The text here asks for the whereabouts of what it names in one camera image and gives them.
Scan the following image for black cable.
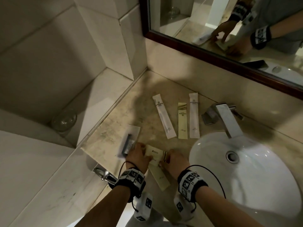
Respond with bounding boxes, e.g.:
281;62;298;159
186;165;227;199
121;160;140;212

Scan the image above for clear packet with black item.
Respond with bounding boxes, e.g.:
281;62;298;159
118;124;141;159

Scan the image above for person's right hand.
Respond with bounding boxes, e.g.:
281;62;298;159
158;148;191;180

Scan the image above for chrome lever handle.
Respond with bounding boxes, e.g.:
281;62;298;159
93;168;117;185

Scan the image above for person's left hand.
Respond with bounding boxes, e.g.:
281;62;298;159
125;142;154;173

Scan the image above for chrome sink drain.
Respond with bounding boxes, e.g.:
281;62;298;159
225;150;238;163

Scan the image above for white sink basin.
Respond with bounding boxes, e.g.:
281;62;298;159
189;132;302;227

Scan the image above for white long sachet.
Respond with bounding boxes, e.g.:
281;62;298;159
152;94;175;140
188;93;200;139

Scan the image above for mirror with dark wooden frame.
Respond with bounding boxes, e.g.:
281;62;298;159
140;0;303;101

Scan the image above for person's right forearm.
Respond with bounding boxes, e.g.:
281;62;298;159
195;186;257;227

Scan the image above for chrome square faucet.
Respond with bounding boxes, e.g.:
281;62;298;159
201;103;244;139

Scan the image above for white wrist camera marker tags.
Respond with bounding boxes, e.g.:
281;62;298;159
133;192;153;221
173;195;196;221

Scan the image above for clear drinking glass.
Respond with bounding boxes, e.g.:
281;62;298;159
51;111;77;133

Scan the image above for cream long sachet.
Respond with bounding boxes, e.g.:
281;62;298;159
178;102;189;139

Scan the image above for person's left forearm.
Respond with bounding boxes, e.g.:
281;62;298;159
81;186;132;227

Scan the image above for cream amenity packet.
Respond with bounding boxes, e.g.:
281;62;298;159
148;163;171;191
145;144;171;167

